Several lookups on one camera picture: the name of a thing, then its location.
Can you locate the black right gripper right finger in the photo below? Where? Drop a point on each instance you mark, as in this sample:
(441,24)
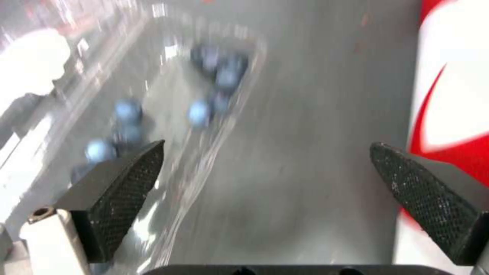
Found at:
(428,197)

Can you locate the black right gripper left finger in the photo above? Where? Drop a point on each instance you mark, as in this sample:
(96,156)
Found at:
(118,194)

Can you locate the red and white takeout bag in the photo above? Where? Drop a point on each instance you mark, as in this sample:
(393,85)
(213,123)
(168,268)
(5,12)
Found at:
(454,43)

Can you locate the blue round berry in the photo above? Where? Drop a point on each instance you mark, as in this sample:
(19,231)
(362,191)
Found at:
(198,113)
(128,108)
(229,76)
(99,150)
(204,57)

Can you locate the clear plastic takeout container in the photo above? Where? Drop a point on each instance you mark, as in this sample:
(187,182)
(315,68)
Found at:
(179,160)

